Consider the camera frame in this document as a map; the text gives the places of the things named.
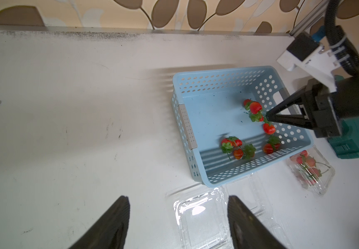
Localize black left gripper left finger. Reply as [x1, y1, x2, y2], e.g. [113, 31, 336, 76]
[71, 196, 130, 249]

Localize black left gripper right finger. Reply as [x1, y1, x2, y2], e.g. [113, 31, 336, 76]
[227, 196, 285, 249]

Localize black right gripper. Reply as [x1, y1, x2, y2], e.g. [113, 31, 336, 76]
[266, 75, 359, 138]

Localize packed red strawberries cluster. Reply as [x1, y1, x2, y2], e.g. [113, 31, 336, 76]
[296, 150, 332, 186]

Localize clear clamshell container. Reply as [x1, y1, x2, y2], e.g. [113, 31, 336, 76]
[166, 184, 233, 249]
[286, 145, 335, 196]
[226, 173, 293, 249]

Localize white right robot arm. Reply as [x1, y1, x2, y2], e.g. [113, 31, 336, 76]
[266, 1, 359, 138]

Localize strawberries in basket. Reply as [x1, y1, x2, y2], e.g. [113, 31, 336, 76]
[220, 99, 282, 160]

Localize green plastic tool case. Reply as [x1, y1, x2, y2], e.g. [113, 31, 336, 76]
[327, 74, 359, 160]

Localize light blue perforated plastic basket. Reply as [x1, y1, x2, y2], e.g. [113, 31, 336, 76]
[172, 66, 313, 188]

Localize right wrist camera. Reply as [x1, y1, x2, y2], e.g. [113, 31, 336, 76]
[277, 32, 340, 92]

